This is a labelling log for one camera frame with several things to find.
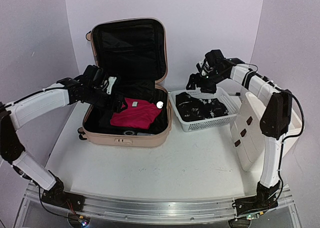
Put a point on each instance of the magenta red cloth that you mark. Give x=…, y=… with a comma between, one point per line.
x=140, y=114

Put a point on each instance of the aluminium front rail base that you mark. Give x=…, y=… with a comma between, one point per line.
x=158, y=211

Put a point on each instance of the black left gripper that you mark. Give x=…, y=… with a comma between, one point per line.
x=117, y=108

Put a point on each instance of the small perfume bottle silver cap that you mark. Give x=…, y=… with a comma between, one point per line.
x=160, y=104

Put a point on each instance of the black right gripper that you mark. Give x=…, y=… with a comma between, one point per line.
x=192, y=80

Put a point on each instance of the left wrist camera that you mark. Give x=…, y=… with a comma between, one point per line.
x=109, y=84

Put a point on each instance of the white plastic storage bin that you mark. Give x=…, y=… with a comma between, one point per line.
x=253, y=148

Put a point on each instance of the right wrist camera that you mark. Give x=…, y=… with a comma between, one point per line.
x=201, y=67

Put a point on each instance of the beige hard-shell suitcase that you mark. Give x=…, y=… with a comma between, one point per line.
x=134, y=49

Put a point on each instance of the black white splattered jeans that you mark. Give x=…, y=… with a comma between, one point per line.
x=193, y=109

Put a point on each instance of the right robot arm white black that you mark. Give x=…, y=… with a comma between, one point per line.
x=274, y=122

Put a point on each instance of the round tin blue lid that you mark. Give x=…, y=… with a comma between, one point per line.
x=130, y=133

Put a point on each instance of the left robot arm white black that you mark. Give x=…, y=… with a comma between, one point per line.
x=95, y=87

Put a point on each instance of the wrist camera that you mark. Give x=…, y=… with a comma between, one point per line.
x=201, y=67
x=109, y=84

